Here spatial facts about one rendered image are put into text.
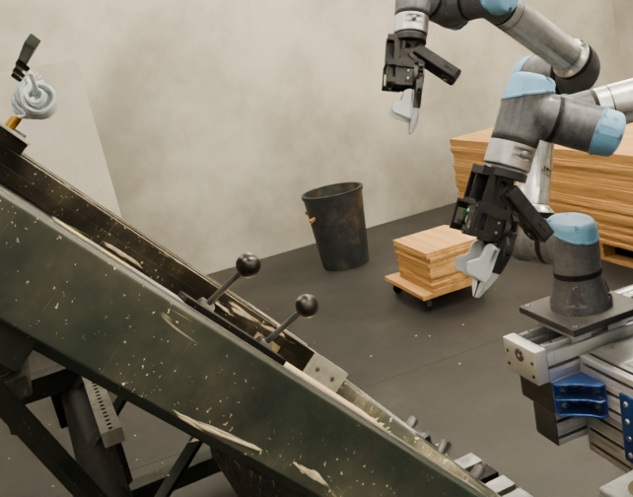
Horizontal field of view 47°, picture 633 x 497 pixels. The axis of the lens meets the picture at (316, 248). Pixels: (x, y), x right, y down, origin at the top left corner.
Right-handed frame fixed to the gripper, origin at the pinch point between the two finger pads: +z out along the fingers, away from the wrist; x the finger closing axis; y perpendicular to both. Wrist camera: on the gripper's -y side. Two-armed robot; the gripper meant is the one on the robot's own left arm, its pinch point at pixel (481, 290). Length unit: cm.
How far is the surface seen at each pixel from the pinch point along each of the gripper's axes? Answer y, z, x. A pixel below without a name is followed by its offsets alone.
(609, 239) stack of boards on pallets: -280, -17, -296
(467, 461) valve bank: -37, 47, -42
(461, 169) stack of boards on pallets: -259, -45, -479
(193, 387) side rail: 48, 16, 22
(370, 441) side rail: 22.9, 20.4, 19.7
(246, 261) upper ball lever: 39.9, 3.4, -0.3
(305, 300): 29.1, 7.6, -1.5
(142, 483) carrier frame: 10, 136, -191
